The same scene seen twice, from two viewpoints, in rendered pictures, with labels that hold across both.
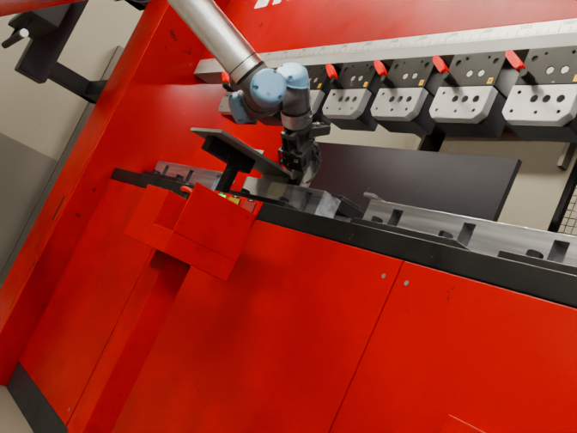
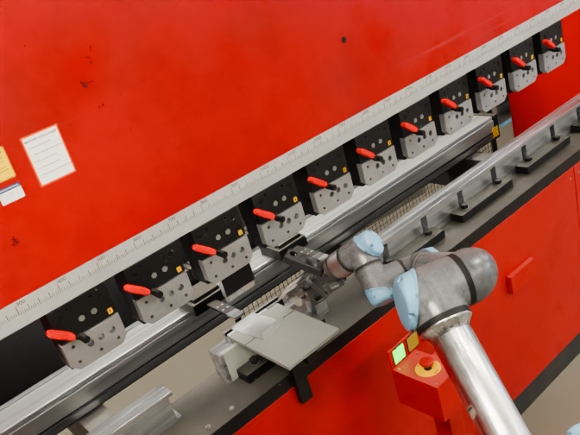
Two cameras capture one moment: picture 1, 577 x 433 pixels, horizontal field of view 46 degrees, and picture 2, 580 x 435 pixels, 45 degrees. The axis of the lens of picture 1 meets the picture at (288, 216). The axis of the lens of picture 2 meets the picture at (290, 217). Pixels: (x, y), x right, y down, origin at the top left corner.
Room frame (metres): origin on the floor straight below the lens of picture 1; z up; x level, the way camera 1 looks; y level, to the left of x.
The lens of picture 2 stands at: (1.69, 1.76, 2.01)
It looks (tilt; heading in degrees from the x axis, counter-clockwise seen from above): 24 degrees down; 270
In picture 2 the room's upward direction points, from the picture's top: 17 degrees counter-clockwise
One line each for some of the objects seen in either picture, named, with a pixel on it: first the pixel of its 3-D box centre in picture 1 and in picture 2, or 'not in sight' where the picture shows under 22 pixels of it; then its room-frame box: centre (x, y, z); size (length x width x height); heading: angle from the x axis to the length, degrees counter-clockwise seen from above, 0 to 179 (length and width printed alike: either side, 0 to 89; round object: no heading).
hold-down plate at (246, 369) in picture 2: (259, 204); (282, 347); (1.82, 0.09, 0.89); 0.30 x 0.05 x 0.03; 34
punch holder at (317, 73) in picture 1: (315, 95); (215, 242); (1.91, 0.08, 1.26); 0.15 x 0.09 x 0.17; 34
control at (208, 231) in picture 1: (191, 218); (437, 366); (1.42, 0.18, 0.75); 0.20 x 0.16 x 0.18; 36
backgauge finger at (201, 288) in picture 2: (323, 197); (213, 301); (1.99, -0.07, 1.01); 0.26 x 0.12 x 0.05; 124
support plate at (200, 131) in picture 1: (243, 153); (282, 334); (1.81, 0.18, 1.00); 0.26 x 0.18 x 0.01; 124
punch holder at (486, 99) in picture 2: not in sight; (482, 84); (0.92, -0.60, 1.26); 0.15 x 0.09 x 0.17; 34
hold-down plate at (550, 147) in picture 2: not in sight; (543, 154); (0.70, -0.68, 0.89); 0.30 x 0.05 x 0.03; 34
